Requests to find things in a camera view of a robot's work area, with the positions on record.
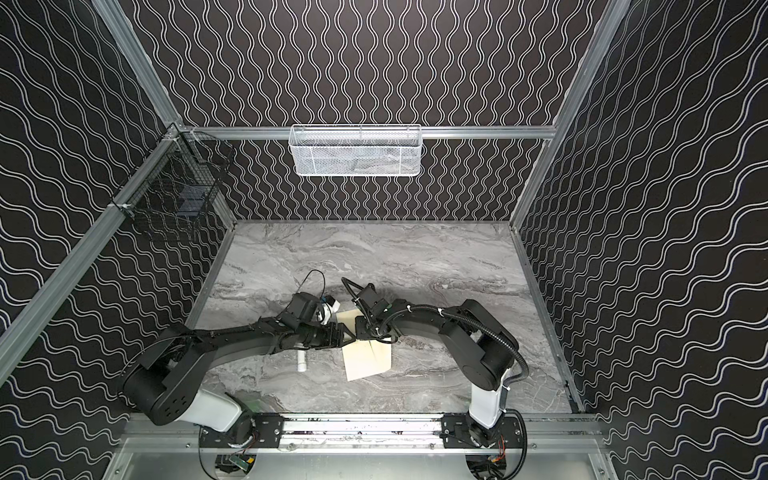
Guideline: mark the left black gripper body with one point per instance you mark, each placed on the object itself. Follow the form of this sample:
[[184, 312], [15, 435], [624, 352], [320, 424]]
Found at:
[[327, 335]]

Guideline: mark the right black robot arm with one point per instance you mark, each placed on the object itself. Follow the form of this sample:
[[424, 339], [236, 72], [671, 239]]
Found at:
[[485, 352]]

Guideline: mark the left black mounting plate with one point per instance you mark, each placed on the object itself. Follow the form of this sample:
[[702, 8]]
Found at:
[[263, 430]]

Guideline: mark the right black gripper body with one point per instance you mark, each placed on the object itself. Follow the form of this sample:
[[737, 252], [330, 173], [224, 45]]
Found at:
[[365, 327]]

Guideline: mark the black mounting plate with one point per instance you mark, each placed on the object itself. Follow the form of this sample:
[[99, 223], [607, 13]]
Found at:
[[461, 431], [263, 430]]

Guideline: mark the white glue stick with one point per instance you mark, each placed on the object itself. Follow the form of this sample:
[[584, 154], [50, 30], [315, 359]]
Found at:
[[302, 365]]

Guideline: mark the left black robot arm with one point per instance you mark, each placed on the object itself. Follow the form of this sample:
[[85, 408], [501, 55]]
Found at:
[[165, 380]]

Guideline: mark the white wire mesh basket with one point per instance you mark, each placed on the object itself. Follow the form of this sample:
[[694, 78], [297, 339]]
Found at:
[[356, 150]]

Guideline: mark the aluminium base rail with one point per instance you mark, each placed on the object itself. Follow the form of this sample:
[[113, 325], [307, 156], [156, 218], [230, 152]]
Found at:
[[313, 433]]

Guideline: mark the cream yellow envelope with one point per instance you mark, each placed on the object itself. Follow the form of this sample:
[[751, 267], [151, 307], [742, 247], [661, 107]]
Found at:
[[366, 358]]

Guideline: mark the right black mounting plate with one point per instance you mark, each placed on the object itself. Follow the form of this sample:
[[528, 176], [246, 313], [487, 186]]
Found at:
[[461, 431]]

